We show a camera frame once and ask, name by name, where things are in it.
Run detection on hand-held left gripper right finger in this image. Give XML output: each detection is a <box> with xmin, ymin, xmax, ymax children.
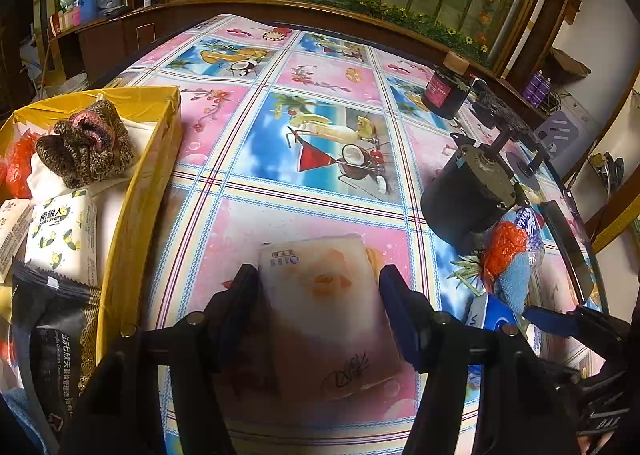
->
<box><xmin>378</xmin><ymin>264</ymin><xmax>587</xmax><ymax>455</ymax></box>

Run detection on tangled cables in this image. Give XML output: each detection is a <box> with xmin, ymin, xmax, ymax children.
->
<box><xmin>542</xmin><ymin>90</ymin><xmax>571</xmax><ymax>114</ymax></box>

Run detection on red plastic bag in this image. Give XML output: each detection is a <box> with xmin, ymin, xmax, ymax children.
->
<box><xmin>480</xmin><ymin>222</ymin><xmax>530</xmax><ymax>283</ymax></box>
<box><xmin>0</xmin><ymin>132</ymin><xmax>46</xmax><ymax>198</ymax></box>

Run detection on dark tangled cords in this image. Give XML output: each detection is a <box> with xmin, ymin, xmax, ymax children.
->
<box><xmin>590</xmin><ymin>152</ymin><xmax>626</xmax><ymax>183</ymax></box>

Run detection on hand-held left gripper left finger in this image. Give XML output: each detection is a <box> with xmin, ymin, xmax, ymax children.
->
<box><xmin>60</xmin><ymin>262</ymin><xmax>262</xmax><ymax>455</ymax></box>

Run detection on black foil packet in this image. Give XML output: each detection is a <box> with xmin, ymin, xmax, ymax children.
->
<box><xmin>11</xmin><ymin>259</ymin><xmax>103</xmax><ymax>436</ymax></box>

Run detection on brown knit hat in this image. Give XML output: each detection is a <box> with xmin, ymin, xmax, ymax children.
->
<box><xmin>35</xmin><ymin>100</ymin><xmax>136</xmax><ymax>188</ymax></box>

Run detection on light blue microfiber towel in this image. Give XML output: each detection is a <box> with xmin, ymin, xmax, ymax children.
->
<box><xmin>492</xmin><ymin>252</ymin><xmax>538</xmax><ymax>316</ymax></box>

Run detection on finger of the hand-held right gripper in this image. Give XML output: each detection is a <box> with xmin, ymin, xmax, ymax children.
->
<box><xmin>522</xmin><ymin>304</ymin><xmax>630</xmax><ymax>340</ymax></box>

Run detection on pink box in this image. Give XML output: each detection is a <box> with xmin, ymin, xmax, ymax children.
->
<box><xmin>50</xmin><ymin>5</ymin><xmax>82</xmax><ymax>32</ymax></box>

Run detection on gold arched wall frame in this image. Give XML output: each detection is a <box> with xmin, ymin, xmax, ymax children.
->
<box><xmin>585</xmin><ymin>75</ymin><xmax>640</xmax><ymax>252</ymax></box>

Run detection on white rolled paper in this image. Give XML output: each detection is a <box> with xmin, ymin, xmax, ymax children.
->
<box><xmin>500</xmin><ymin>0</ymin><xmax>551</xmax><ymax>78</ymax></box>

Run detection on wooden wall cabinet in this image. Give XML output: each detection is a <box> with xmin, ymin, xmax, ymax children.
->
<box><xmin>30</xmin><ymin>0</ymin><xmax>581</xmax><ymax>101</ymax></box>

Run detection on black motor with shaft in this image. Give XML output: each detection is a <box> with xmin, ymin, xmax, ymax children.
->
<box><xmin>420</xmin><ymin>132</ymin><xmax>526</xmax><ymax>256</ymax></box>

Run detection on blue cloth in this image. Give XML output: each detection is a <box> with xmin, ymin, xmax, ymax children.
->
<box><xmin>0</xmin><ymin>387</ymin><xmax>51</xmax><ymax>455</ymax></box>

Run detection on black device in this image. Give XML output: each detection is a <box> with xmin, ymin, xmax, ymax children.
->
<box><xmin>467</xmin><ymin>78</ymin><xmax>538</xmax><ymax>136</ymax></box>

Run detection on yellow cardboard box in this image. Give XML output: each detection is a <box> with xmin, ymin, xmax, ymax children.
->
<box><xmin>0</xmin><ymin>85</ymin><xmax>183</xmax><ymax>455</ymax></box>

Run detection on lemon print tissue pack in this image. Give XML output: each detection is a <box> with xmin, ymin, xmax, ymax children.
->
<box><xmin>25</xmin><ymin>189</ymin><xmax>101</xmax><ymax>286</ymax></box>

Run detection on brown cardboard piece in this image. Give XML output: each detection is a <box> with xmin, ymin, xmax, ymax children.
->
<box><xmin>550</xmin><ymin>48</ymin><xmax>592</xmax><ymax>81</ymax></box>

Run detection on dark ink bottle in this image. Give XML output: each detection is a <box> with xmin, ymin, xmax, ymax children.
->
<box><xmin>421</xmin><ymin>51</ymin><xmax>471</xmax><ymax>120</ymax></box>

